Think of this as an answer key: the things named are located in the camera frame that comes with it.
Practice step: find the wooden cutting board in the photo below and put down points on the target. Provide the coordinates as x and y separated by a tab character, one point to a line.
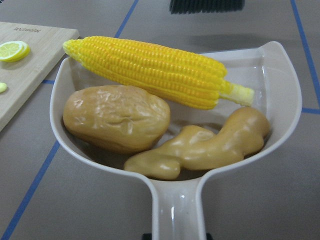
24	76

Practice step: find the beige hand brush black bristles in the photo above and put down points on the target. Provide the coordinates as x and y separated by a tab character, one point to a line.
205	6

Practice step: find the yellow toy lemon slices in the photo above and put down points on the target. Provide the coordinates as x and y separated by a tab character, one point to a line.
12	51

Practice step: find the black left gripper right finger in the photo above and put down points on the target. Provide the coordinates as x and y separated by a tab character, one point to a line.
208	236

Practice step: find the yellow plastic toy knife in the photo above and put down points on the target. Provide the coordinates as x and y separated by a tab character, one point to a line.
3	87

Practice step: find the beige plastic dustpan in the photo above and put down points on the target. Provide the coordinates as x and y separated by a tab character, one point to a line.
177	209

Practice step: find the brown toy potato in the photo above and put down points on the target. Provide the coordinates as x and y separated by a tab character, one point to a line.
118	118

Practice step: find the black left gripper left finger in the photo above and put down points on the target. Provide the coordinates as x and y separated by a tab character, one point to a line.
147	236

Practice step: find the tan toy ginger root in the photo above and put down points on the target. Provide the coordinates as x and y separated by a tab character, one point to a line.
197	149

